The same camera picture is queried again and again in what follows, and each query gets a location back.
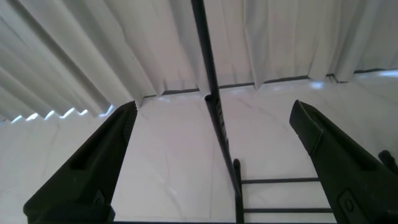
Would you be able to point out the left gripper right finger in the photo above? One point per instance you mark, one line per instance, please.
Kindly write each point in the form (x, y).
(357, 186)

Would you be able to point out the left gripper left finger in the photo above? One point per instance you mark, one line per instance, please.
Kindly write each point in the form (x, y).
(74, 186)

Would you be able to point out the black clothes rack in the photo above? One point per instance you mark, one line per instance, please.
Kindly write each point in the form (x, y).
(206, 46)

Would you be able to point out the white curtain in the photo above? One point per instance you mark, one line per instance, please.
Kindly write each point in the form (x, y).
(93, 46)

